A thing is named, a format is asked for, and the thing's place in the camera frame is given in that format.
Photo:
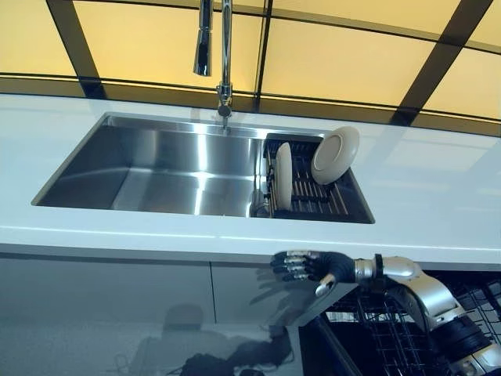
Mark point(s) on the black sink dish rack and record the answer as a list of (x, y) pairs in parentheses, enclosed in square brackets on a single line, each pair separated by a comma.
[(313, 199)]

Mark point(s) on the stainless steel sink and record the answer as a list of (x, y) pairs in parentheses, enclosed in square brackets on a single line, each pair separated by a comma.
[(156, 168)]

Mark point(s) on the cream ceramic plate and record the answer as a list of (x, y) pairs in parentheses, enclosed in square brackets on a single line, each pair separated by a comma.
[(332, 156), (283, 176)]

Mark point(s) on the glossy white cabinet door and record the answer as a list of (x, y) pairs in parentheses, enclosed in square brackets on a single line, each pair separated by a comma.
[(98, 305), (238, 290)]

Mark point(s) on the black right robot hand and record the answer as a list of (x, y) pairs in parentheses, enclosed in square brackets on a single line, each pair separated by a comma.
[(338, 266)]

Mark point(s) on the yellow window with dark frame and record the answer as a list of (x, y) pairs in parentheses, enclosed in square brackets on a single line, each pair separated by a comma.
[(332, 51)]

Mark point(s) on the black built-in dishwasher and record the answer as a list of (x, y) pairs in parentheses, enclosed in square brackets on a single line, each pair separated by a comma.
[(344, 352)]

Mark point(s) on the chrome kitchen faucet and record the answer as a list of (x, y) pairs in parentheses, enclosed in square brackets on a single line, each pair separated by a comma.
[(225, 58)]

